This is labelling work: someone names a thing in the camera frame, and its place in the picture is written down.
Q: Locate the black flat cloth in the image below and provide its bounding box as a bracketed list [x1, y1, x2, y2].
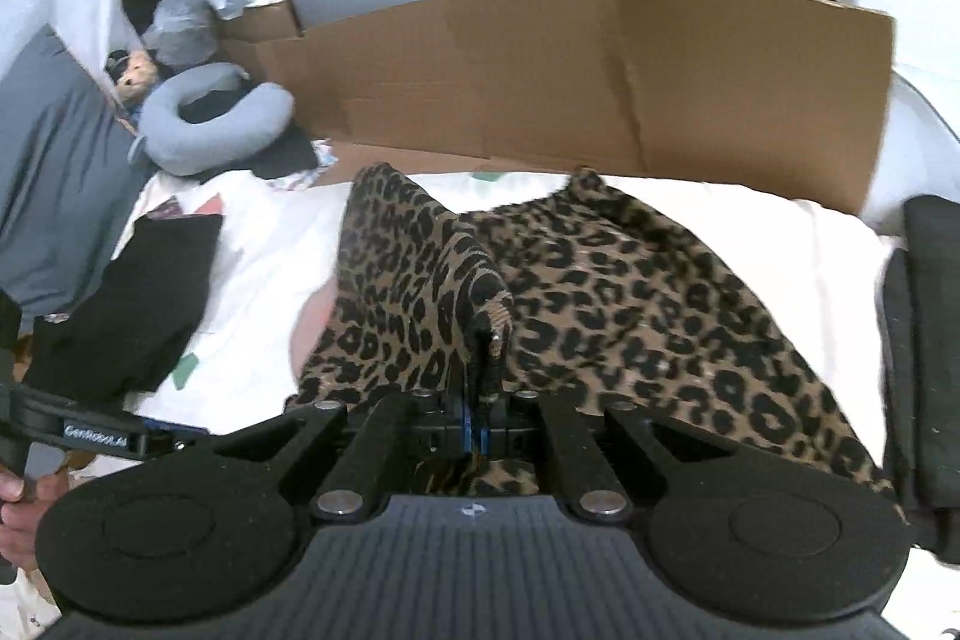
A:
[181, 85, 317, 184]

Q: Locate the black garment on pile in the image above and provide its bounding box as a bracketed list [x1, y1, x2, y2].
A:
[25, 214, 223, 409]

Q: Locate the folded black clothes stack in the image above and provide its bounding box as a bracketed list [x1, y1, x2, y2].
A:
[878, 195, 958, 565]

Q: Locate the leopard print garment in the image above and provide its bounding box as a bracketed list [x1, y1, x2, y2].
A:
[293, 164, 893, 495]

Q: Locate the grey neck pillow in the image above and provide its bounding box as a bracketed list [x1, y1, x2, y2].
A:
[127, 62, 295, 177]

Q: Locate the small plush toy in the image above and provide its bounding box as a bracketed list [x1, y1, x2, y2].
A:
[106, 49, 161, 106]

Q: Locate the crumpled plastic bag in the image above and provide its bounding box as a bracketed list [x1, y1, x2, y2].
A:
[142, 0, 218, 70]

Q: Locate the cream bear print blanket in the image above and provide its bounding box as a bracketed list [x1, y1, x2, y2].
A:
[0, 154, 960, 634]

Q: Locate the brown cardboard box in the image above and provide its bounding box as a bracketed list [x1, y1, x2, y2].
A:
[223, 0, 895, 213]

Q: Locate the person left hand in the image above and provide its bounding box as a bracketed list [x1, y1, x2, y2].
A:
[0, 468, 70, 570]

